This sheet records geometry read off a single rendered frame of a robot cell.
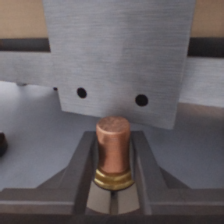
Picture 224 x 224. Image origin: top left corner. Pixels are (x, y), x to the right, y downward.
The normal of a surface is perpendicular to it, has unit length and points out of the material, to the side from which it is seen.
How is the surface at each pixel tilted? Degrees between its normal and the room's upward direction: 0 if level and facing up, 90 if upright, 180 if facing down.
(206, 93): 90
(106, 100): 90
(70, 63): 90
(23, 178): 180
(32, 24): 90
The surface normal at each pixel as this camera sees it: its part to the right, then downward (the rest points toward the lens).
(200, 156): -0.02, -0.89
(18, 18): -0.36, 0.43
